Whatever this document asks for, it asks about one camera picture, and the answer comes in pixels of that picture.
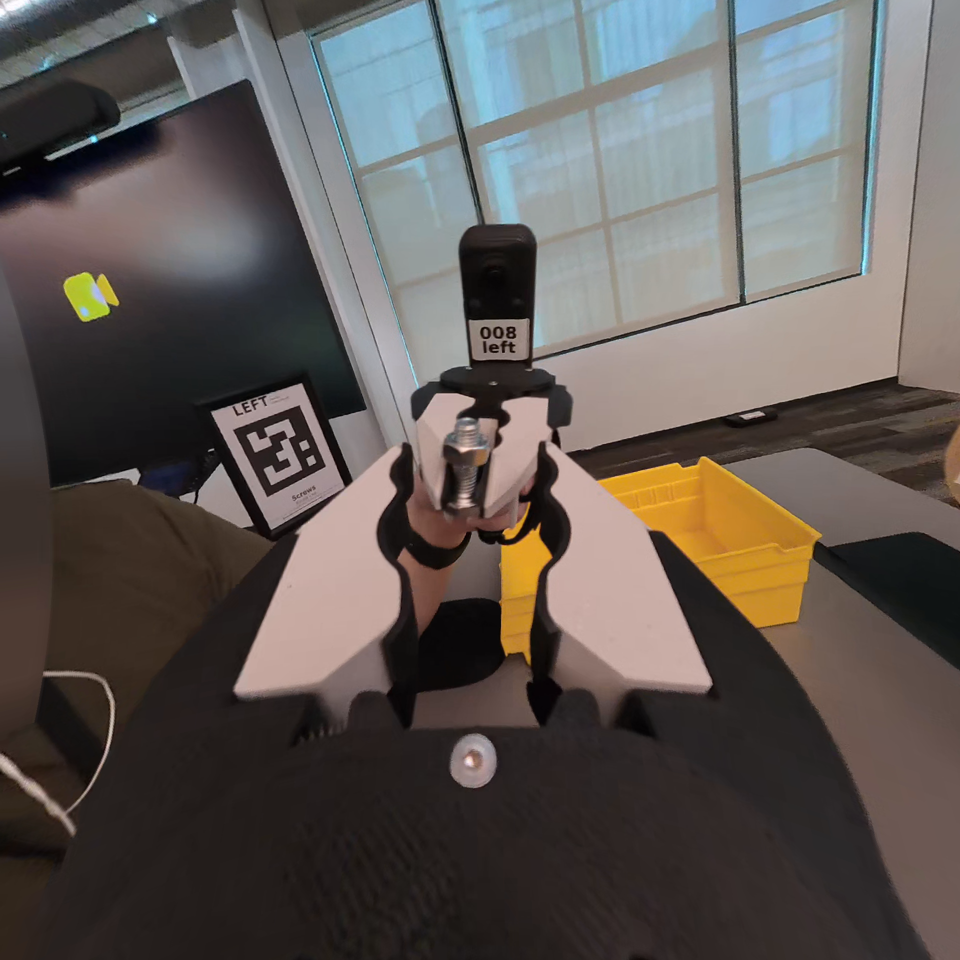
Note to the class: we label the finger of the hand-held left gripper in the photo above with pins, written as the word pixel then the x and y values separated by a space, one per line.
pixel 525 442
pixel 433 435

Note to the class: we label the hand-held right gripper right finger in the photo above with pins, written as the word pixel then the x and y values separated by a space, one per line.
pixel 622 607

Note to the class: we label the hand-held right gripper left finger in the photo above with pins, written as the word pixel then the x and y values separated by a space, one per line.
pixel 330 600

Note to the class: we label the steel hex nut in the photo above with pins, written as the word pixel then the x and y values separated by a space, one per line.
pixel 466 451

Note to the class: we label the steel hex bolt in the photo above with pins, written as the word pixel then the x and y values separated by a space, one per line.
pixel 466 486

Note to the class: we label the yellow plastic bin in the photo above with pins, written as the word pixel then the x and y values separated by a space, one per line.
pixel 750 585

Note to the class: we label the person's left forearm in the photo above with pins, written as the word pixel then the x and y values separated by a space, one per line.
pixel 427 592

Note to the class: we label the person's left hand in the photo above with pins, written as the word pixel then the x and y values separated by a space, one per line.
pixel 431 525

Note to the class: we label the framed black-white marker sign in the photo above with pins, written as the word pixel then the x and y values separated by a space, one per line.
pixel 281 450

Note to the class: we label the olive green shirt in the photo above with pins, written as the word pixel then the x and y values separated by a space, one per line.
pixel 135 570

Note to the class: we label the white framed window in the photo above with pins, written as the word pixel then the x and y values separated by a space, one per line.
pixel 660 150

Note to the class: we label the black floor outlet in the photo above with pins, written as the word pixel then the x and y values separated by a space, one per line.
pixel 750 418

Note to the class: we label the black flat mat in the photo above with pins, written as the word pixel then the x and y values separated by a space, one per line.
pixel 900 585

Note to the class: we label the large black screen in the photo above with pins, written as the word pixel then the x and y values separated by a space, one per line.
pixel 187 262

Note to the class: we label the black video bar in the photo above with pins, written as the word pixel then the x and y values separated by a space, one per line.
pixel 52 120

